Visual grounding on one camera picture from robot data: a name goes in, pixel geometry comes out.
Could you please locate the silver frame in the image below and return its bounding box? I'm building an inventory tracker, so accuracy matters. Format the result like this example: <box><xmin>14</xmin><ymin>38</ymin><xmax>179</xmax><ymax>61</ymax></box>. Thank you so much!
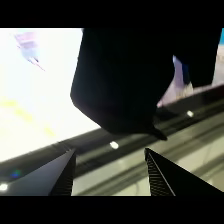
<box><xmin>71</xmin><ymin>103</ymin><xmax>224</xmax><ymax>197</ymax></box>

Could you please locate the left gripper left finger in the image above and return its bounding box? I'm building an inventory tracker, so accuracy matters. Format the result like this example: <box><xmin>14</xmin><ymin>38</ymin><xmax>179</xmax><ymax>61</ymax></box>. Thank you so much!
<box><xmin>0</xmin><ymin>148</ymin><xmax>77</xmax><ymax>197</ymax></box>

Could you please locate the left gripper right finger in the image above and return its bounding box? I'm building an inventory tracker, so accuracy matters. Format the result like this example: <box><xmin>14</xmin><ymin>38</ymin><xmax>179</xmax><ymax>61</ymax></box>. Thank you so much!
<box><xmin>144</xmin><ymin>147</ymin><xmax>224</xmax><ymax>197</ymax></box>

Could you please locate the black garment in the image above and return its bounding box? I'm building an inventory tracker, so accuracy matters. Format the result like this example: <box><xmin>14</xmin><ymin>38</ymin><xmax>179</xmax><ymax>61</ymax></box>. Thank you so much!
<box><xmin>69</xmin><ymin>27</ymin><xmax>224</xmax><ymax>141</ymax></box>

